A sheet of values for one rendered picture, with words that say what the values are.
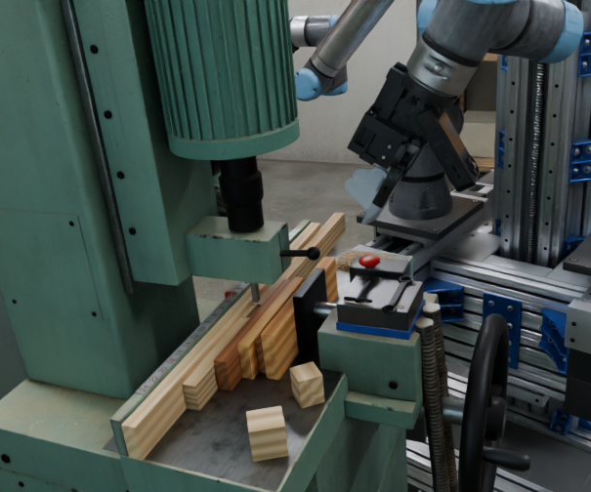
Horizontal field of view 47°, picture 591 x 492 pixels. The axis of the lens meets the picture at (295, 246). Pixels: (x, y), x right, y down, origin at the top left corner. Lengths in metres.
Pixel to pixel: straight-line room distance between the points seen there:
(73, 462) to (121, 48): 0.60
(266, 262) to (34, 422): 0.45
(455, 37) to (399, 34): 3.48
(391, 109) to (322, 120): 3.72
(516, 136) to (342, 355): 0.79
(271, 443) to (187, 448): 0.11
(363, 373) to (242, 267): 0.22
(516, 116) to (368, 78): 2.91
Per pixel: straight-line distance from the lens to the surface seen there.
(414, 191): 1.58
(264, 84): 0.84
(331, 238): 1.28
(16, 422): 1.17
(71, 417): 1.13
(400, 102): 0.85
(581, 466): 1.87
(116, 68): 0.91
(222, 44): 0.82
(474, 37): 0.80
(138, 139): 0.92
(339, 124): 4.53
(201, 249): 0.98
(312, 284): 0.96
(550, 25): 0.87
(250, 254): 0.95
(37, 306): 1.13
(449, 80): 0.82
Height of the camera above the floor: 1.45
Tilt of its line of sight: 25 degrees down
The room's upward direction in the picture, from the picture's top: 6 degrees counter-clockwise
